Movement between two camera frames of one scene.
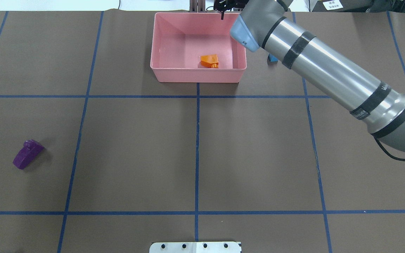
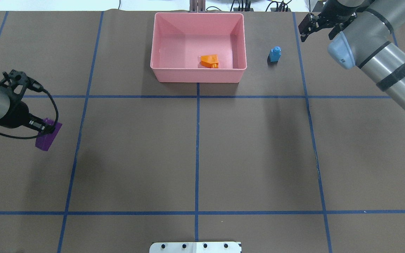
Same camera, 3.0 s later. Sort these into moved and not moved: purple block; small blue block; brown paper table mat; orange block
Moved: purple block
Not moved: small blue block; brown paper table mat; orange block
